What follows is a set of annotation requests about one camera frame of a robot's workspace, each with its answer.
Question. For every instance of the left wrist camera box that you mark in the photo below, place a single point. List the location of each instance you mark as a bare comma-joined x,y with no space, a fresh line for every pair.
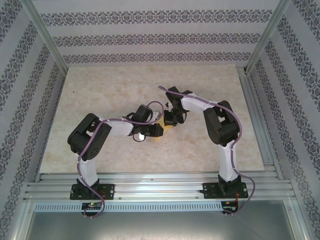
156,115

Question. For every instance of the aluminium mounting rail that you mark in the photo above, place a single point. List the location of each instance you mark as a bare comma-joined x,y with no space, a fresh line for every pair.
160,187

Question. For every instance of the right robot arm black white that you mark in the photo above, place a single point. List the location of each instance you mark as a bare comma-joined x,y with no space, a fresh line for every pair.
222,125

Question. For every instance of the aluminium side rail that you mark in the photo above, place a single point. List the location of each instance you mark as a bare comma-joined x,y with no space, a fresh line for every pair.
252,105

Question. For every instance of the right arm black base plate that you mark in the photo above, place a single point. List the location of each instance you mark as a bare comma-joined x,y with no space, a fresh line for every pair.
210,191

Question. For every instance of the grey metal sheet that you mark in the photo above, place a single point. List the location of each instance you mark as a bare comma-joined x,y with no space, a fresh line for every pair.
160,226

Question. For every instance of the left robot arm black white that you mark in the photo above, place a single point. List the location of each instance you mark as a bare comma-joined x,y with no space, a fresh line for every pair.
90,140

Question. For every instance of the yellow paper sheet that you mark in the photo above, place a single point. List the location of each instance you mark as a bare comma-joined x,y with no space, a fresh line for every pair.
168,128

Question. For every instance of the aluminium frame bar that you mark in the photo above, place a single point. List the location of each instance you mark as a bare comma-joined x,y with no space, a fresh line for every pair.
45,35
300,222
267,35
18,222

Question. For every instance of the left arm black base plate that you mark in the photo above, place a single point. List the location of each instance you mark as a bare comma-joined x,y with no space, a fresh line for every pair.
110,192

